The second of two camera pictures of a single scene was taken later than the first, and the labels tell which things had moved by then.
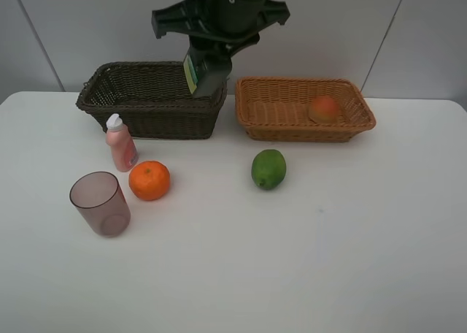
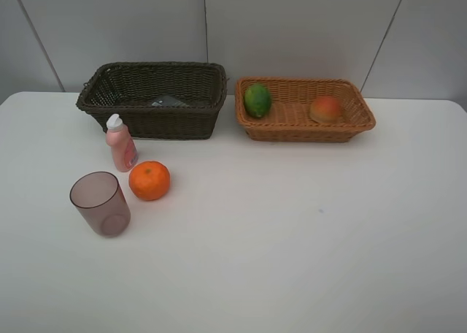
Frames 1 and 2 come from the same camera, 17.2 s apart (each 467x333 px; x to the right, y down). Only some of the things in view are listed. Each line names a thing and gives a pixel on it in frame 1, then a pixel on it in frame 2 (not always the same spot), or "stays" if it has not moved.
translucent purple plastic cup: [101, 203] stays
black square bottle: [206, 77] to [169, 101]
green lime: [268, 169] to [257, 99]
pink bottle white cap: [119, 137] stays
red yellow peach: [324, 109] stays
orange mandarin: [149, 180] stays
